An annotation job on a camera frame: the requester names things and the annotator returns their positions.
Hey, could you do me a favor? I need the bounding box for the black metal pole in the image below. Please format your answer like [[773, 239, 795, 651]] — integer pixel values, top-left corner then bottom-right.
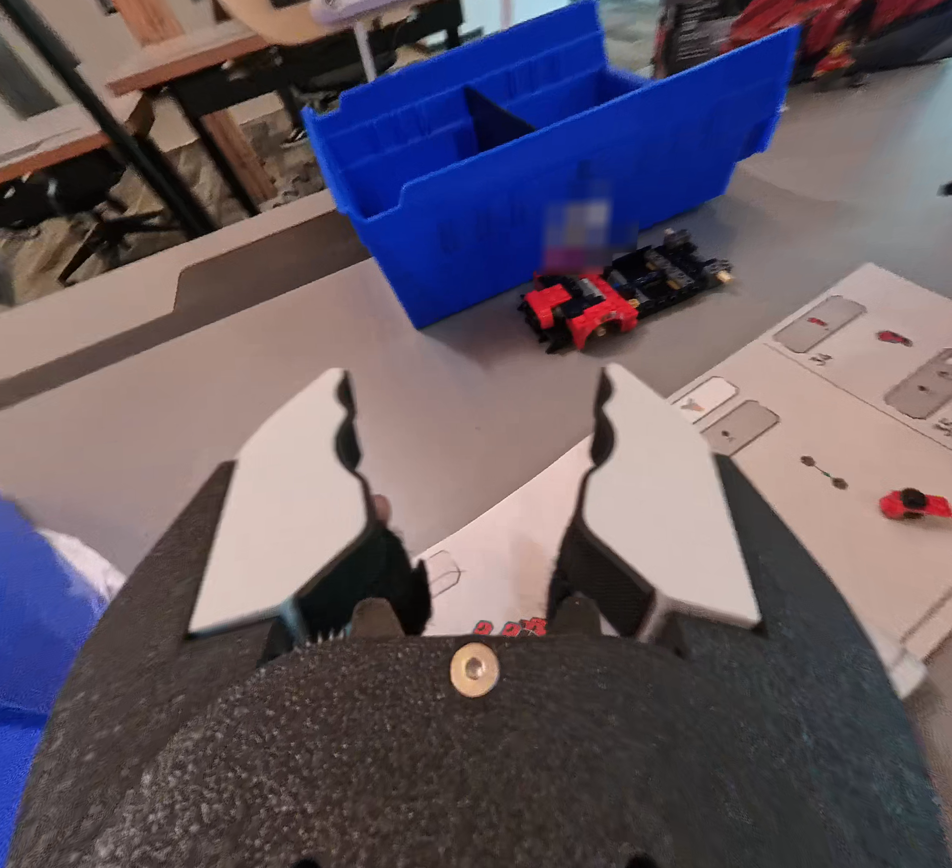
[[0, 0, 218, 238]]

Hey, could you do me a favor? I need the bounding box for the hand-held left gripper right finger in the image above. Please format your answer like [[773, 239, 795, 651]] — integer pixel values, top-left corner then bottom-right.
[[546, 362, 763, 644]]

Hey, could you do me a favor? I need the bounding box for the black office chair base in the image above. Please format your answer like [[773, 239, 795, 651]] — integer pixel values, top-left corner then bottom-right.
[[58, 207, 174, 286]]

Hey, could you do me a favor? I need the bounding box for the white instruction booklet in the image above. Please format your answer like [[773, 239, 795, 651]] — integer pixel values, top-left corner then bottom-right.
[[413, 261, 952, 698]]

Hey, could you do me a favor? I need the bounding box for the red and black lego car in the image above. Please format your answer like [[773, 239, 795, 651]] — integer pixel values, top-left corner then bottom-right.
[[518, 228, 733, 356]]

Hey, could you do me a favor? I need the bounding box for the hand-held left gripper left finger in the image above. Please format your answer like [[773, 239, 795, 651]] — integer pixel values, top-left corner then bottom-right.
[[187, 368, 432, 642]]

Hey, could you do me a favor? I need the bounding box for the blue plastic bin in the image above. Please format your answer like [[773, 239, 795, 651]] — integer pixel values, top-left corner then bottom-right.
[[301, 0, 803, 329]]

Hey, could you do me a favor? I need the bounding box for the wooden table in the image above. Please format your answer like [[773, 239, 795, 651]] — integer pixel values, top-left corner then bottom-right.
[[104, 20, 328, 214]]

